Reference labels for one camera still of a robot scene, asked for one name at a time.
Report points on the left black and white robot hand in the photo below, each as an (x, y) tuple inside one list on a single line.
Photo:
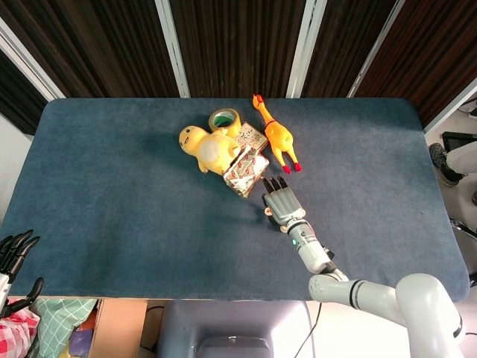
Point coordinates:
[(9, 253)]

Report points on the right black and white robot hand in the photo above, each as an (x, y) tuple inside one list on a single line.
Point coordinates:
[(285, 205)]

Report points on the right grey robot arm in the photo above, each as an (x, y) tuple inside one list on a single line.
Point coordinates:
[(309, 250)]

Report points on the silver red patterned packet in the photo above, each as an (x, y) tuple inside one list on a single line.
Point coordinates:
[(244, 173)]

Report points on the yellow rubber chicken toy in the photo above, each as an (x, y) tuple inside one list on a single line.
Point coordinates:
[(279, 136)]

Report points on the small patterned card box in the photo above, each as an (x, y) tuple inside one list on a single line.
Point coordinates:
[(250, 136)]

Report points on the green checked cloth bag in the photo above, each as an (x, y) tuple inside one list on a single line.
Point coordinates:
[(59, 320)]

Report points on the red white checked bag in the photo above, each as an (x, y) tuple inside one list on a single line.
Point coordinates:
[(15, 343)]

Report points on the roll of packing tape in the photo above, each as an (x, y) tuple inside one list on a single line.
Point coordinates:
[(238, 127)]

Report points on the yellow plush duck toy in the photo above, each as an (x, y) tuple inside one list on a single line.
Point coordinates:
[(208, 149)]

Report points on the purple plastic item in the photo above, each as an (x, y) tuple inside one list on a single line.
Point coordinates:
[(80, 341)]

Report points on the blue felt table cloth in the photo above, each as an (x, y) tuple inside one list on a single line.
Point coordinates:
[(112, 186)]

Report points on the grey robot torso base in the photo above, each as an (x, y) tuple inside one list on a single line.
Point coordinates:
[(231, 320)]

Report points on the brown cardboard box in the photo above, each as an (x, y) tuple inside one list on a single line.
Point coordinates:
[(119, 328)]

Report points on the dark worn shoe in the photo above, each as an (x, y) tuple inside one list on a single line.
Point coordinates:
[(474, 197), (439, 160)]

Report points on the black metal chair base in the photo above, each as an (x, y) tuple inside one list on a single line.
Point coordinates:
[(462, 225)]

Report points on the black flat screen device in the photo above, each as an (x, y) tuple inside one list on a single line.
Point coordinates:
[(452, 141)]

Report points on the light grey trouser leg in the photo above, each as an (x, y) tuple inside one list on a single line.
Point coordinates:
[(464, 156)]

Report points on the white aluminium partition post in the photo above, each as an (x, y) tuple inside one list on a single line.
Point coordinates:
[(33, 59), (305, 48), (451, 110), (173, 48), (374, 48)]

